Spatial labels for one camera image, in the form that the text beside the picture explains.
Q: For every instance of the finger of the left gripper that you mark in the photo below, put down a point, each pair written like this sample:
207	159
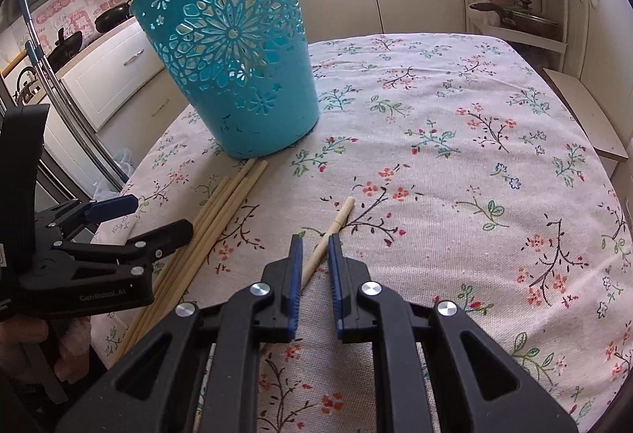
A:
73	216
149	247

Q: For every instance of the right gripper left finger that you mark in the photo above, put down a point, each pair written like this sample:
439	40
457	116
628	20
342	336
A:
279	316

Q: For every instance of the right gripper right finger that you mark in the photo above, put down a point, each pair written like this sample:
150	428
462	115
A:
352	322

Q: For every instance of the lone wooden chopstick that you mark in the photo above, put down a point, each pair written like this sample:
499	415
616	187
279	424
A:
318	253

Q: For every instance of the person left hand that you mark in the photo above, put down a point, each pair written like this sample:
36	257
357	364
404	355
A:
70	359

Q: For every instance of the wooden chopstick bundle piece one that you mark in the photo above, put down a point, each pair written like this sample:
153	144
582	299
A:
207	225

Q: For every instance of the wooden chopstick bundle piece three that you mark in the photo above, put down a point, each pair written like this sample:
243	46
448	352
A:
219	192

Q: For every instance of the wooden chopstick bundle piece two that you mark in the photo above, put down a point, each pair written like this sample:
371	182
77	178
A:
217	225

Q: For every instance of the black kettle pot on stove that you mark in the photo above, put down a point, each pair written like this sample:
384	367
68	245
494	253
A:
66	48

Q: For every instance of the mop with metal pole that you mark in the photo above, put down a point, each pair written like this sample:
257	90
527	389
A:
68	112

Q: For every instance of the floral white tablecloth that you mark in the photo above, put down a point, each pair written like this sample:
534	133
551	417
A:
473	183

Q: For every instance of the black wok pan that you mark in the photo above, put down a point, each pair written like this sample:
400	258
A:
113	17

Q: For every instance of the teal perforated plastic basket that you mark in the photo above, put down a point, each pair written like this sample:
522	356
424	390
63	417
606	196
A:
243	65

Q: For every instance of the white low stool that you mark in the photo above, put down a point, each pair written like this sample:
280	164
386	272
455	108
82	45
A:
590	117

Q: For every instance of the pot with lid on cart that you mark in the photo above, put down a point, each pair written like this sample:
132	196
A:
520	18

